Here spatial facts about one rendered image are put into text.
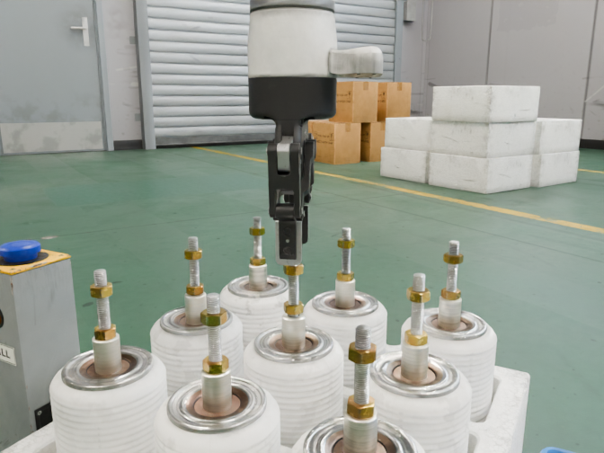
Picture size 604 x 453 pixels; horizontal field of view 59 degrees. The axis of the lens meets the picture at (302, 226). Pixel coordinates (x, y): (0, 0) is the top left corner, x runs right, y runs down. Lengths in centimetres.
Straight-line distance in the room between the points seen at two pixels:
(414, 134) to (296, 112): 284
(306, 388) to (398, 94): 397
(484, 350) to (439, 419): 13
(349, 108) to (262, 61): 367
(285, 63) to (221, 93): 528
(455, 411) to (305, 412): 13
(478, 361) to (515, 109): 253
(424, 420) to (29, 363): 40
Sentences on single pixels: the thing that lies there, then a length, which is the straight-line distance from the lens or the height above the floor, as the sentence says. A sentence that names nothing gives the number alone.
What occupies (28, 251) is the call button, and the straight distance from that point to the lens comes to 62.
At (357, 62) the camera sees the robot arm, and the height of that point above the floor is 51.
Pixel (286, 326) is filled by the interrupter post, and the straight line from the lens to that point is 51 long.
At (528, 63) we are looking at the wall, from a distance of 641.
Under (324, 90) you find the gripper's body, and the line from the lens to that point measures 45.
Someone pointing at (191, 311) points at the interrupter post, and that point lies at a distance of 57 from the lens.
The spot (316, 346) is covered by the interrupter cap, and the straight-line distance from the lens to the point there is 52.
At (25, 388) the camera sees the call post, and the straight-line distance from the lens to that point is 65.
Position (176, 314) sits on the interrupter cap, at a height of 25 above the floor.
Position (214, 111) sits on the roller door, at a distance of 567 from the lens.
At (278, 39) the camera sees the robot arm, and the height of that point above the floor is 52.
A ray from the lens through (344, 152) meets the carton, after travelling 405.
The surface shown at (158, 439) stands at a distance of 43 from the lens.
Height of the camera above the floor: 48
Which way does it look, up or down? 13 degrees down
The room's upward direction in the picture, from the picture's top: straight up
